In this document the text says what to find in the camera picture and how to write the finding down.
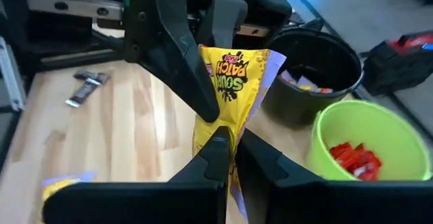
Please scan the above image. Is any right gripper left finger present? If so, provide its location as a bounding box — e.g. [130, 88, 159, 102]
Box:
[42, 126, 231, 224]

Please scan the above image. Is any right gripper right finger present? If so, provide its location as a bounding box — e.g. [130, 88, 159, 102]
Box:
[235, 128, 433, 224]

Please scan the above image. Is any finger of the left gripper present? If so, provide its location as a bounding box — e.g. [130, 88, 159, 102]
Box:
[196, 0, 294, 49]
[122, 0, 221, 123]

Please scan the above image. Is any dark Hershey's chocolate bar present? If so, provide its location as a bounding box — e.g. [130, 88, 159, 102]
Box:
[65, 77, 102, 108]
[73, 69, 111, 85]

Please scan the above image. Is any silver aluminium extrusion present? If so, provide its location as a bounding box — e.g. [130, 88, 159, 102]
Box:
[0, 36, 26, 112]

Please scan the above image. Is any black plastic bucket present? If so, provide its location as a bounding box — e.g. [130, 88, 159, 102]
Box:
[262, 27, 363, 127]

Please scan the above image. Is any green jack-o-lantern bucket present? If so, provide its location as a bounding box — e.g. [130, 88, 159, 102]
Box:
[306, 99, 433, 181]

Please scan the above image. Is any black red equipment case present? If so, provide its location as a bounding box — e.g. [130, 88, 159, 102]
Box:
[361, 30, 433, 96]

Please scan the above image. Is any black table frame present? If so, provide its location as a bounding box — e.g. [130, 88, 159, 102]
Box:
[20, 41, 136, 74]

